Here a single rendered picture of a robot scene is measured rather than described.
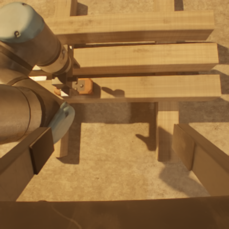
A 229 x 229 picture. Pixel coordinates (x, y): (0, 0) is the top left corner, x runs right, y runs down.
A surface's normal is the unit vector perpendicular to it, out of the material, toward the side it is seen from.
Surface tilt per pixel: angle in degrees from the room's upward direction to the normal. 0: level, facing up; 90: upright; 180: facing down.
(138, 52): 0
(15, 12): 5
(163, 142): 0
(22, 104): 83
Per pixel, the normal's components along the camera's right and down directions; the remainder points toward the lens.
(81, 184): -0.11, -0.12
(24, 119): 0.96, 0.18
